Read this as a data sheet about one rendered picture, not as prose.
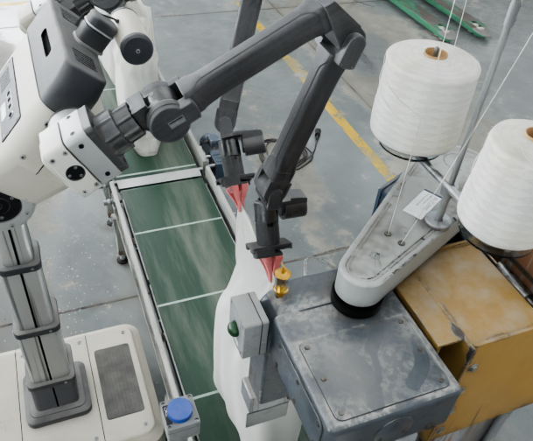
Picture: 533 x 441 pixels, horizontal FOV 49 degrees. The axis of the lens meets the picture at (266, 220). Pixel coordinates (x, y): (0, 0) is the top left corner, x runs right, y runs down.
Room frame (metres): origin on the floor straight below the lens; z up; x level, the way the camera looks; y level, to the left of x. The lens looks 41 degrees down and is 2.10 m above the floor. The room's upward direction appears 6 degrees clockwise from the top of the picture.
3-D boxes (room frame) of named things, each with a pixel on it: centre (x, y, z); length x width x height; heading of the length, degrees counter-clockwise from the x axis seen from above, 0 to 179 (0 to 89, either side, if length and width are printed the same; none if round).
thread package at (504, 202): (0.72, -0.37, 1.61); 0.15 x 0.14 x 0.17; 25
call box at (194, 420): (0.74, 0.16, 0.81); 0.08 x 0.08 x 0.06; 25
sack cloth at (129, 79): (2.58, 0.70, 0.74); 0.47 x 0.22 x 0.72; 23
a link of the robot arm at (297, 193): (1.09, -0.03, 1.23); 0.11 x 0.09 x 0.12; 116
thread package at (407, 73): (0.95, -0.26, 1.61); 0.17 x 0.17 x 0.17
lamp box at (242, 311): (0.66, 0.01, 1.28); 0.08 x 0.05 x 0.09; 25
